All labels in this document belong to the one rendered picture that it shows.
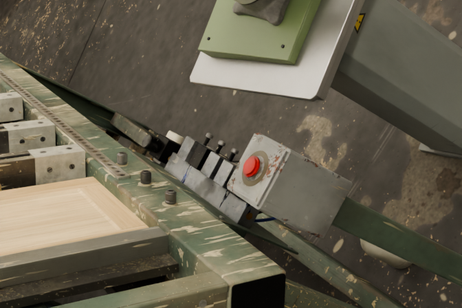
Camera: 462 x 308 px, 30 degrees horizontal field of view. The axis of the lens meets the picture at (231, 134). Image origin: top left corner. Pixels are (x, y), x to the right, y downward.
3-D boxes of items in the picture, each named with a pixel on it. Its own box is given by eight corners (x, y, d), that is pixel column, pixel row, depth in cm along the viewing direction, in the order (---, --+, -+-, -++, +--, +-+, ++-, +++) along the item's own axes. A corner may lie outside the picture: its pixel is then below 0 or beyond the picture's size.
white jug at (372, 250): (425, 244, 238) (379, 221, 227) (408, 276, 238) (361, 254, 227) (401, 230, 246) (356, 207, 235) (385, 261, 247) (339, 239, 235)
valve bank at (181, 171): (329, 198, 190) (250, 159, 176) (298, 255, 190) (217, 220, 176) (221, 134, 231) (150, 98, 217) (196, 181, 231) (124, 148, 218)
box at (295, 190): (357, 185, 159) (289, 148, 149) (326, 242, 159) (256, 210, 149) (320, 164, 169) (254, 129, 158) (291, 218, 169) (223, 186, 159)
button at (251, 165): (269, 163, 152) (260, 159, 151) (258, 183, 152) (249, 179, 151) (257, 156, 156) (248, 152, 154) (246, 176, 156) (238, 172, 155)
